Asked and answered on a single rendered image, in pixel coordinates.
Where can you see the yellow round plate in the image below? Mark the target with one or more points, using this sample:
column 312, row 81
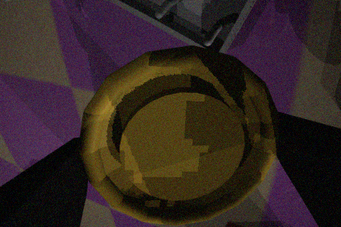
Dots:
column 179, row 135

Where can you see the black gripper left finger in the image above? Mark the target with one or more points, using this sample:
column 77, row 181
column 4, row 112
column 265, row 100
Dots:
column 51, row 193

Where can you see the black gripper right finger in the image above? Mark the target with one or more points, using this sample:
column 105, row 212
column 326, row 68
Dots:
column 310, row 154

